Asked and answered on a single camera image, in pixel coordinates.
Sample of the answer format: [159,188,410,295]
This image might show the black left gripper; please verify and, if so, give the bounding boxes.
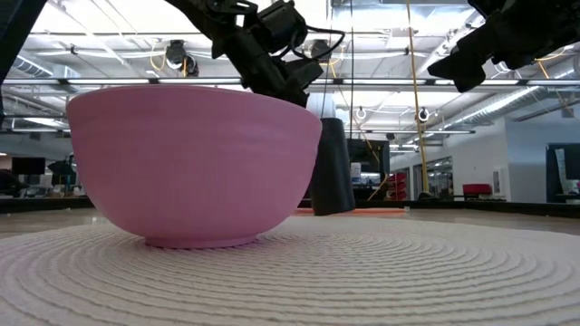
[211,26,324,109]

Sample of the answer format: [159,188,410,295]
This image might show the yellow cable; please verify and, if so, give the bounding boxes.
[405,0,430,197]

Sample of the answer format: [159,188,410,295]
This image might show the black ceiling cable reel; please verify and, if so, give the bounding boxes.
[164,39,200,78]
[310,39,333,63]

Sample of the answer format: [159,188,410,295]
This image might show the black plastic cup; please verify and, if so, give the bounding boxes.
[309,117,357,216]

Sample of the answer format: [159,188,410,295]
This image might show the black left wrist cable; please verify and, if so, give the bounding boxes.
[271,24,346,62]

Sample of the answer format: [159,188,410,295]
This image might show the black cabinet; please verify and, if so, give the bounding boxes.
[346,138,392,176]

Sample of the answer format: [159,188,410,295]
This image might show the white round woven placemat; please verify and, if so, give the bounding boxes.
[0,216,580,326]

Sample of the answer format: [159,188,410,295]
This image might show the pink plastic bowl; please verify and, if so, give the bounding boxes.
[66,84,324,250]

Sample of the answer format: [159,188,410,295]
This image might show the red box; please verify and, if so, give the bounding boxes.
[461,183,494,197]

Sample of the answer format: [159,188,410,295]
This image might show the red storage bin stack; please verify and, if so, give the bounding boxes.
[387,171,409,201]

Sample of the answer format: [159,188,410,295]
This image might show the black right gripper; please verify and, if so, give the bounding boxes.
[427,0,580,94]

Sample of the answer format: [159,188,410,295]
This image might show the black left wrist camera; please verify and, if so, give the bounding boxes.
[256,0,310,54]

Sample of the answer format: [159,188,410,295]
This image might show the black monitor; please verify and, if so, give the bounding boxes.
[11,157,47,177]

